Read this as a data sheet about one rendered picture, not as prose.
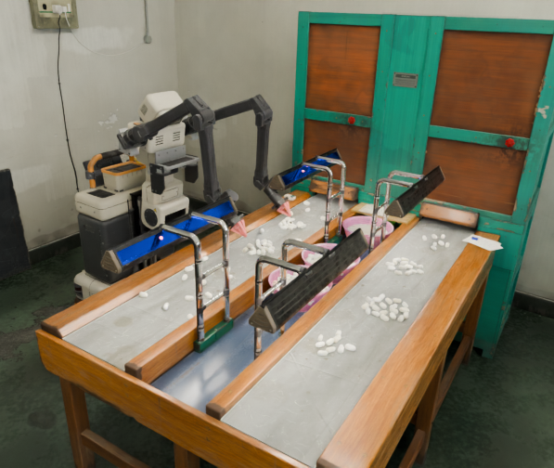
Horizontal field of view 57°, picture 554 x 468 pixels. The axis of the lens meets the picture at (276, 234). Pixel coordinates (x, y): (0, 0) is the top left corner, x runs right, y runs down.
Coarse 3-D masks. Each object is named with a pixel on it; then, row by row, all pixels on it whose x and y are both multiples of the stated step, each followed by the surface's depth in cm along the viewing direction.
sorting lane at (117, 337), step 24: (288, 216) 285; (312, 216) 286; (240, 240) 254; (216, 264) 230; (240, 264) 231; (264, 264) 231; (168, 288) 209; (192, 288) 210; (216, 288) 210; (120, 312) 192; (144, 312) 192; (168, 312) 192; (192, 312) 193; (72, 336) 177; (96, 336) 177; (120, 336) 178; (144, 336) 178; (120, 360) 166
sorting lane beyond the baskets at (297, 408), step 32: (384, 256) 242; (416, 256) 243; (448, 256) 244; (384, 288) 214; (416, 288) 215; (320, 320) 190; (352, 320) 191; (288, 352) 172; (352, 352) 173; (384, 352) 174; (256, 384) 157; (288, 384) 157; (320, 384) 158; (352, 384) 158; (224, 416) 144; (256, 416) 145; (288, 416) 145; (320, 416) 146; (288, 448) 134; (320, 448) 135
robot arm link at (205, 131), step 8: (200, 120) 221; (200, 128) 222; (208, 128) 226; (200, 136) 228; (208, 136) 227; (200, 144) 230; (208, 144) 229; (200, 152) 233; (208, 152) 230; (208, 160) 232; (208, 168) 234; (208, 176) 237; (216, 176) 239; (208, 184) 238; (216, 184) 240; (208, 192) 240; (216, 192) 242
